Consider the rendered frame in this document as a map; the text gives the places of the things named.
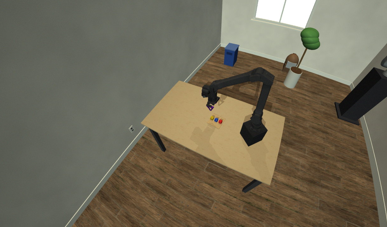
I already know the tan square mat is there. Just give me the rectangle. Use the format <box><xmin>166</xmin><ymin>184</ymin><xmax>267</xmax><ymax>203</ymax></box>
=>
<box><xmin>207</xmin><ymin>114</ymin><xmax>225</xmax><ymax>129</ymax></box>

